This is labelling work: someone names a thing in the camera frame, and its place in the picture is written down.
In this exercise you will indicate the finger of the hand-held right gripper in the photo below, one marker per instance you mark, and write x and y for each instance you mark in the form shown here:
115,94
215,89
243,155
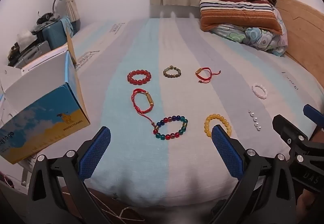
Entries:
286,125
313,113

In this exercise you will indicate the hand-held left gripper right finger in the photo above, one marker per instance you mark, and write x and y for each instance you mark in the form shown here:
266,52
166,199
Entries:
227,153

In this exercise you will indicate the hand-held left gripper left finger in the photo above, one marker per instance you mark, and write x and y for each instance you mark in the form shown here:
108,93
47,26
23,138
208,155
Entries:
95,155

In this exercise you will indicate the blue and yellow cardboard box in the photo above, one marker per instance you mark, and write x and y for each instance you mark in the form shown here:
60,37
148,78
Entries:
38,122

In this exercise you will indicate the person's right forearm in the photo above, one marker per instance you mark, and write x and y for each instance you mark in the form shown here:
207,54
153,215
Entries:
312,210

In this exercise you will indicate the brown rug with white lines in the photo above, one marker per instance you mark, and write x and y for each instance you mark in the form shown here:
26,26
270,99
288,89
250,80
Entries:
114,211

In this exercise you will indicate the wooden headboard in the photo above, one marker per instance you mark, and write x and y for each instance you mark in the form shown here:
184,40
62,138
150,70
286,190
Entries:
301,29

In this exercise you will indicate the floral quilt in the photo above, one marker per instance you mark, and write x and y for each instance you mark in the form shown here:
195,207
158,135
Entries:
258,39

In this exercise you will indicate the striped bed sheet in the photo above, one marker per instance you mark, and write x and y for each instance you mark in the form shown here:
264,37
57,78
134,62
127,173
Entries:
177,44

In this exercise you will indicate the striped orange pillow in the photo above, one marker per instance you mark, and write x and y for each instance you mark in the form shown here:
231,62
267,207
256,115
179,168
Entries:
235,15

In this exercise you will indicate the blue suitcase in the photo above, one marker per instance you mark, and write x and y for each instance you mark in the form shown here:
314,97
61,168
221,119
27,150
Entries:
53,35

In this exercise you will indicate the teal cloth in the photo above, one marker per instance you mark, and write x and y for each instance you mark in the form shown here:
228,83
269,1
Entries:
67,25

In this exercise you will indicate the black clutter pile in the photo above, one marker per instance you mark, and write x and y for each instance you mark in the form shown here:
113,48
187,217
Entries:
46,18

